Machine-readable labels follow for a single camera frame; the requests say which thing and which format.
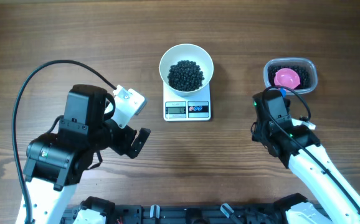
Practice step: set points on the clear plastic container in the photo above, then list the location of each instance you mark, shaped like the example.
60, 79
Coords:
303, 62

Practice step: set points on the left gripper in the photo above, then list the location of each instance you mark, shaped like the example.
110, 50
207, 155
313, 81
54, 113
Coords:
123, 145

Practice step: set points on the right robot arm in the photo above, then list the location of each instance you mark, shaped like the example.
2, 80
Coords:
300, 150

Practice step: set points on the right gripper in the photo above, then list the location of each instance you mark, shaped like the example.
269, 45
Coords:
256, 133

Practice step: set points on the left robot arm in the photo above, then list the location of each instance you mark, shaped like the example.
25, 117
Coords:
52, 172

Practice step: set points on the black beans in bowl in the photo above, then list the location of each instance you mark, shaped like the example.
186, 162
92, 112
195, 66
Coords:
185, 76

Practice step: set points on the white bowl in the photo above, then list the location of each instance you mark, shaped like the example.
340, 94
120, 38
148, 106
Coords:
186, 52

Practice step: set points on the pink scoop with blue handle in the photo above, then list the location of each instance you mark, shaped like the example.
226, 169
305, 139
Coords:
287, 77

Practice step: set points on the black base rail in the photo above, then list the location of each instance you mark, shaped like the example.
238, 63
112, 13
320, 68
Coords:
198, 214

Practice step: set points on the black beans in container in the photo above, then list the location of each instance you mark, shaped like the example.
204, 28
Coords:
302, 71

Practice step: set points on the white digital kitchen scale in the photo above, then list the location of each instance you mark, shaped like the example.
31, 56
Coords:
196, 107

